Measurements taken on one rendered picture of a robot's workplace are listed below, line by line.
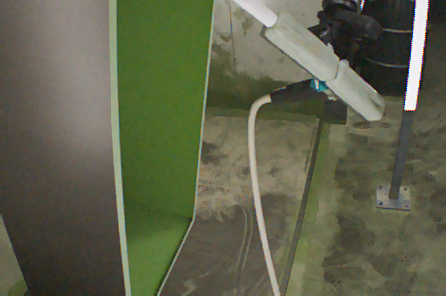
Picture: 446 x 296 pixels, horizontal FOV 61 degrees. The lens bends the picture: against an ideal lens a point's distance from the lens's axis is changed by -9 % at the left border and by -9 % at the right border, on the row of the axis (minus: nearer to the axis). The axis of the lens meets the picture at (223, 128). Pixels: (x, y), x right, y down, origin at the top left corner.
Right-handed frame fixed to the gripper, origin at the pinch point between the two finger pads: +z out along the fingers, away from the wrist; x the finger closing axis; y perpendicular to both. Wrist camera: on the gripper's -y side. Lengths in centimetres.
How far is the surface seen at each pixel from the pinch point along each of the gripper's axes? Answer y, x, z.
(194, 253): 125, -67, 35
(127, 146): 94, -2, 7
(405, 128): 56, -118, -55
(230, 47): 181, -74, -109
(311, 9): 123, -89, -134
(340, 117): 139, -158, -92
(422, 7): 28, -73, -89
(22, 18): 18, 51, 13
